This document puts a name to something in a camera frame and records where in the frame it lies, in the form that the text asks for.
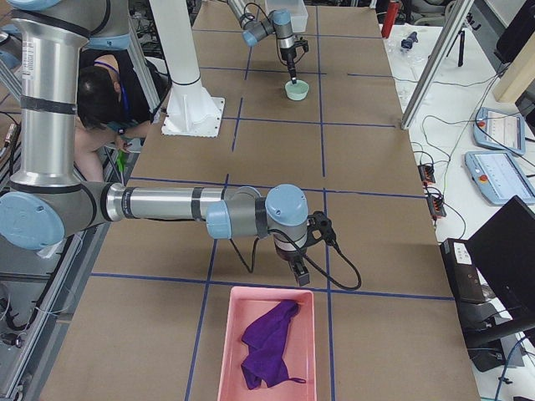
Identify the wooden board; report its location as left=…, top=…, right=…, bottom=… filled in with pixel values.
left=493, top=34, right=535, bottom=103

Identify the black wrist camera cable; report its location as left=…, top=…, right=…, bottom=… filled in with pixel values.
left=267, top=227, right=362, bottom=292

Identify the teach pendant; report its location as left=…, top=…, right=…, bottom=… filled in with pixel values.
left=464, top=150, right=534, bottom=206
left=473, top=107, right=526, bottom=155

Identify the blue handheld tool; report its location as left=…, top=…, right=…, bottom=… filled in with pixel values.
left=400, top=31, right=418, bottom=50

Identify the mint green bowl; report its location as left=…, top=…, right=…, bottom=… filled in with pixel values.
left=284, top=79, right=309, bottom=101

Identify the orange black connector box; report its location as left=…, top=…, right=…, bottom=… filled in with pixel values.
left=418, top=164, right=436, bottom=185

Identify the seated person dark hair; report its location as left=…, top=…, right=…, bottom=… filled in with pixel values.
left=74, top=49, right=153, bottom=182

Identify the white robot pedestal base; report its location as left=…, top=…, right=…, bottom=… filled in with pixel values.
left=150, top=0, right=225, bottom=138

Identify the pink plastic bin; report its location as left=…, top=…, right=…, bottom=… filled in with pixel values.
left=217, top=287, right=317, bottom=400

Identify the lower teach pendant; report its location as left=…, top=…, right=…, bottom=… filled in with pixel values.
left=464, top=150, right=534, bottom=206

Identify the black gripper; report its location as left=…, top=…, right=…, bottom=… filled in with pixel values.
left=273, top=233, right=310, bottom=287
left=279, top=46, right=298, bottom=84

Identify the aluminium frame post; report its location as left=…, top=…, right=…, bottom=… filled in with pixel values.
left=400, top=0, right=474, bottom=129

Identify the translucent plastic storage box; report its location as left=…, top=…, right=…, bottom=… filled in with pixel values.
left=265, top=0, right=309, bottom=33

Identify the green handled tool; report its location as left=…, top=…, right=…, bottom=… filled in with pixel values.
left=115, top=150, right=127, bottom=173

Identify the black computer monitor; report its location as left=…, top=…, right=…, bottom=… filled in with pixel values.
left=466, top=195, right=534, bottom=318

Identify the black desktop computer box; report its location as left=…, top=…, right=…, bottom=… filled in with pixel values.
left=440, top=238, right=486, bottom=304

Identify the purple microfiber cloth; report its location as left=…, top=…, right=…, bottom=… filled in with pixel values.
left=241, top=300, right=306, bottom=390

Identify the upper teach pendant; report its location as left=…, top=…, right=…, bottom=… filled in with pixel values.
left=473, top=107, right=526, bottom=155

